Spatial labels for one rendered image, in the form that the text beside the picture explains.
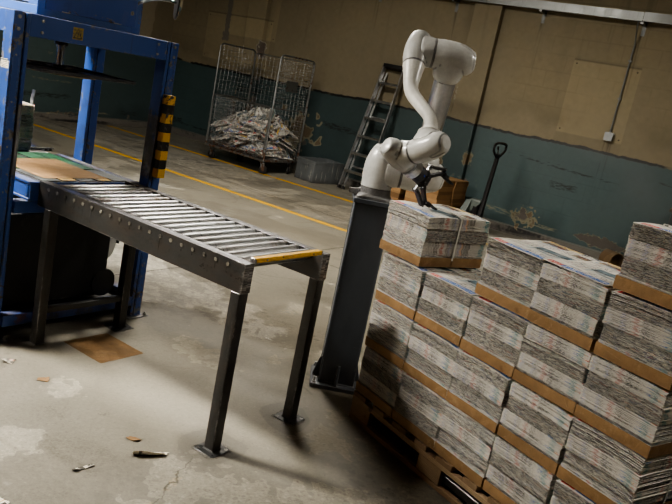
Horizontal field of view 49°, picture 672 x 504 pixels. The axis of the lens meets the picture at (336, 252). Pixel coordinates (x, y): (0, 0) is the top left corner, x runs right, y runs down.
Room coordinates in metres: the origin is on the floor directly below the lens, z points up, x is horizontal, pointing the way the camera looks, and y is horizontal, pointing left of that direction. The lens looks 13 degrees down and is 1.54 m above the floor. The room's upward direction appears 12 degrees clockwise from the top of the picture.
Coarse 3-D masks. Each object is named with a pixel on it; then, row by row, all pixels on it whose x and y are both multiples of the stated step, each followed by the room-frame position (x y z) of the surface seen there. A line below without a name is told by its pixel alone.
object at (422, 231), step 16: (400, 208) 3.26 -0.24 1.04; (416, 208) 3.23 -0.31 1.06; (400, 224) 3.25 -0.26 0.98; (416, 224) 3.17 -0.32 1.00; (432, 224) 3.12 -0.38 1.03; (448, 224) 3.17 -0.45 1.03; (400, 240) 3.24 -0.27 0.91; (416, 240) 3.15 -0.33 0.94; (432, 240) 3.13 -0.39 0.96; (448, 240) 3.19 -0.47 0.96; (432, 256) 3.15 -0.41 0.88
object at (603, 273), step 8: (560, 264) 2.57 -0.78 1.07; (568, 264) 2.61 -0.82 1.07; (576, 264) 2.64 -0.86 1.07; (584, 264) 2.68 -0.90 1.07; (592, 264) 2.71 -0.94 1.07; (600, 264) 2.74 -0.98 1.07; (608, 264) 2.78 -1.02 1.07; (576, 272) 2.50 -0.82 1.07; (584, 272) 2.53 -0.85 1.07; (592, 272) 2.56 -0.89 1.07; (600, 272) 2.59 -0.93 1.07; (608, 272) 2.62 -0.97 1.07; (616, 272) 2.65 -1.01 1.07; (592, 280) 2.43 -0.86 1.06; (600, 280) 2.45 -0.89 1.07; (608, 280) 2.47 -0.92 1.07
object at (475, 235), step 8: (440, 208) 3.40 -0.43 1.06; (448, 208) 3.43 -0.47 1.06; (456, 208) 3.48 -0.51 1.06; (464, 216) 3.30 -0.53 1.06; (472, 216) 3.35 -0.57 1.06; (472, 224) 3.26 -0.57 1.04; (480, 224) 3.29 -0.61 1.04; (488, 224) 3.32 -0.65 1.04; (464, 232) 3.24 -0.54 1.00; (472, 232) 3.27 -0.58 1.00; (480, 232) 3.30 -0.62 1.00; (488, 232) 3.32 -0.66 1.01; (464, 240) 3.24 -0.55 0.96; (472, 240) 3.27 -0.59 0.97; (480, 240) 3.31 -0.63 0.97; (464, 248) 3.26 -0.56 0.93; (472, 248) 3.28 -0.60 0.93; (480, 248) 3.32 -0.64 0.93; (464, 256) 3.26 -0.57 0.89; (472, 256) 3.30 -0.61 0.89; (480, 256) 3.32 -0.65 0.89
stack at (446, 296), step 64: (384, 256) 3.30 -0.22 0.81; (384, 320) 3.22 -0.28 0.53; (448, 320) 2.91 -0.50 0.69; (512, 320) 2.66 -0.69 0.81; (384, 384) 3.16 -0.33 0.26; (448, 384) 2.85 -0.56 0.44; (512, 384) 2.59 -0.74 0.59; (576, 384) 2.39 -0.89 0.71; (448, 448) 2.78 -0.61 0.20; (512, 448) 2.54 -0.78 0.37
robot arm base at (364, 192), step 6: (360, 186) 3.69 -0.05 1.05; (354, 192) 3.68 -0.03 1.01; (360, 192) 3.66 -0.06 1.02; (366, 192) 3.63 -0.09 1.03; (372, 192) 3.62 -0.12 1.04; (378, 192) 3.62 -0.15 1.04; (384, 192) 3.64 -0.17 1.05; (390, 192) 3.69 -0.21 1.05; (366, 198) 3.61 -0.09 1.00; (372, 198) 3.62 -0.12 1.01; (378, 198) 3.62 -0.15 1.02; (384, 198) 3.63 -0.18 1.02; (390, 198) 3.69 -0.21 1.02
